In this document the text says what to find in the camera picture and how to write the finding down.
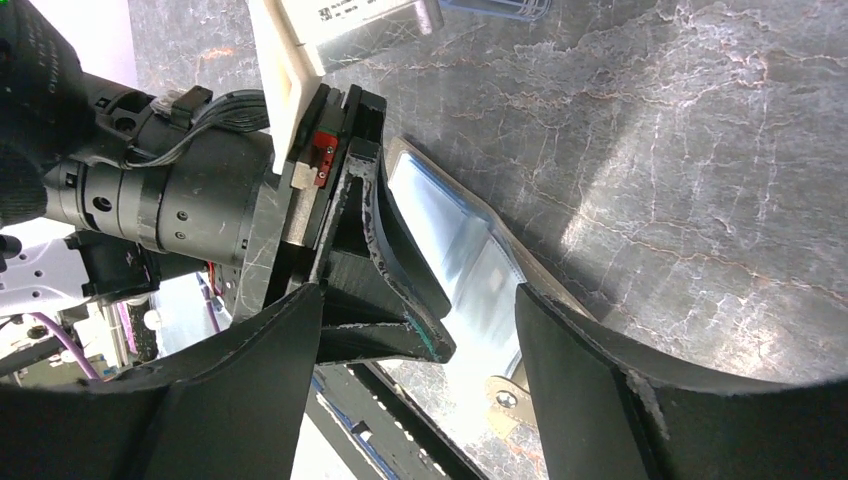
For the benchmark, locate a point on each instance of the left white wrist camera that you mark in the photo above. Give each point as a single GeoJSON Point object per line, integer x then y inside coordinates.
{"type": "Point", "coordinates": [300, 42]}

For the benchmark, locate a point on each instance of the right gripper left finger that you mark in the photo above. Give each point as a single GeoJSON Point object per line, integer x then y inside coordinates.
{"type": "Point", "coordinates": [228, 407]}

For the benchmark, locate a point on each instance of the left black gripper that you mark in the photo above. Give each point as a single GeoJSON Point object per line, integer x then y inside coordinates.
{"type": "Point", "coordinates": [153, 197]}

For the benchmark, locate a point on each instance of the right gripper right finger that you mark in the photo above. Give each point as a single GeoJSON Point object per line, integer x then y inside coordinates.
{"type": "Point", "coordinates": [610, 407]}

